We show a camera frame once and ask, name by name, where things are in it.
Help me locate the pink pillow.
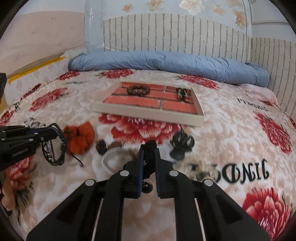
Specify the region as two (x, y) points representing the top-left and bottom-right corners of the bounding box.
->
(238, 84), (278, 104)

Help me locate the white tray brick lining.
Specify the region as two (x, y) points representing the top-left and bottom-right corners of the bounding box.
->
(90, 81), (205, 126)

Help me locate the cream fuzzy scrunchie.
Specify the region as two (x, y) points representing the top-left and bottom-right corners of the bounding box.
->
(189, 161), (221, 183)

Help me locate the blue rolled quilt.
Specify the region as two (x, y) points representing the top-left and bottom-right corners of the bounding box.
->
(68, 51), (270, 87)

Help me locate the brown pinecone hair clip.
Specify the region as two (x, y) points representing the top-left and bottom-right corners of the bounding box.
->
(96, 139), (122, 156)

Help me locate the brown wooden bead bracelet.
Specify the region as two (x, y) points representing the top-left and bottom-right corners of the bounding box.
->
(126, 84), (151, 96)

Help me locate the person left hand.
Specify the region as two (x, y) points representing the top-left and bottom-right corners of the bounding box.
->
(1, 171), (16, 211)

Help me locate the black colourful cord bracelet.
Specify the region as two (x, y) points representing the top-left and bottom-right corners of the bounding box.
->
(176, 87), (190, 103)

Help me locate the floral plush bed blanket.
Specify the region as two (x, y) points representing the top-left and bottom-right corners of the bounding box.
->
(1, 70), (295, 240)

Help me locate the orange fabric scrunchie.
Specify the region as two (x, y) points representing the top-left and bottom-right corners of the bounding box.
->
(64, 121), (95, 155)

